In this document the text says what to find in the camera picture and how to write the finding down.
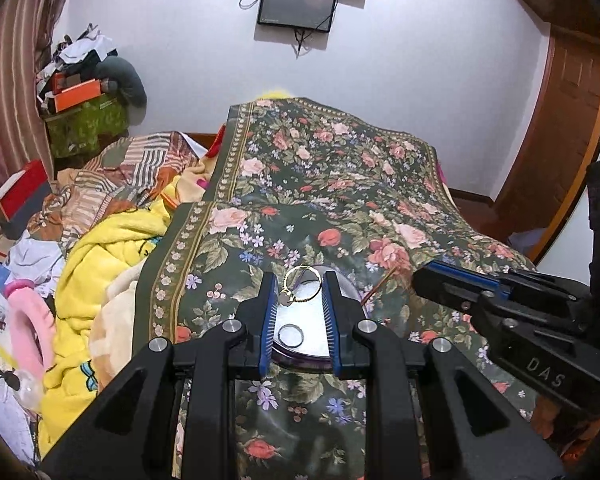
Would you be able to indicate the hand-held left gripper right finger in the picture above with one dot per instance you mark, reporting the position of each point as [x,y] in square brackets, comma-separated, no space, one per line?
[331,322]

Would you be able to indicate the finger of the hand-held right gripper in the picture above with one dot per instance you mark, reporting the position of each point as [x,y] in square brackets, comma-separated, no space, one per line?
[445,287]
[525,282]

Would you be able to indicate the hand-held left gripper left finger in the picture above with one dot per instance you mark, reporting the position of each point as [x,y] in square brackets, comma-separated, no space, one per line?
[266,322]

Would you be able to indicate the round purple-rimmed dish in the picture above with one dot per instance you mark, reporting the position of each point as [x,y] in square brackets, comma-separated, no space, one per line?
[305,330]

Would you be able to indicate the thin wooden stick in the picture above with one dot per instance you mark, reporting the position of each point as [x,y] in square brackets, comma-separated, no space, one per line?
[380,287]

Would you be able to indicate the dark floral blanket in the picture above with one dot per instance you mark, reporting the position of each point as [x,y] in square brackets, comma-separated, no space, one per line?
[330,200]

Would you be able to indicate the cream plush blanket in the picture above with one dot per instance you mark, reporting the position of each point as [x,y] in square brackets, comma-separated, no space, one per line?
[112,320]

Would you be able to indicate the wooden door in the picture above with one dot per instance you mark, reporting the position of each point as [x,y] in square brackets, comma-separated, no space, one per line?
[555,125]

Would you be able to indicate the yellow fleece blanket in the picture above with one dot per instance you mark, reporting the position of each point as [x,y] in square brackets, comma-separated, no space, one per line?
[95,280]

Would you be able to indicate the striped patchwork blanket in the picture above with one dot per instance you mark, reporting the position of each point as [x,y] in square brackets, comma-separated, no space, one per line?
[125,170]

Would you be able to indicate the green patterned cloth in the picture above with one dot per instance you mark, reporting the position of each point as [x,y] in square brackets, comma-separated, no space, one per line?
[85,122]

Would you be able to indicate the red box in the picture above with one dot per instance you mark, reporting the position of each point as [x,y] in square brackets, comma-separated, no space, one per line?
[22,192]

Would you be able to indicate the grey neck pillow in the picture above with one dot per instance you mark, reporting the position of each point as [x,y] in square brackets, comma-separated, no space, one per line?
[127,77]

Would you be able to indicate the orange box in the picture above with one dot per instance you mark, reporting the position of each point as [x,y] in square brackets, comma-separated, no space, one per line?
[75,96]

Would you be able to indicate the pile of clothes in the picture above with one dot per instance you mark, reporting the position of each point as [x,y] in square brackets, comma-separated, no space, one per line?
[77,57]

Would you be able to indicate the striped brown curtain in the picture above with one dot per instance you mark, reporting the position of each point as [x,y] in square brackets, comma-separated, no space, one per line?
[15,70]

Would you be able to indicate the small black wall monitor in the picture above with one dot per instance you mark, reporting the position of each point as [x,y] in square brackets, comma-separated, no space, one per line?
[296,6]

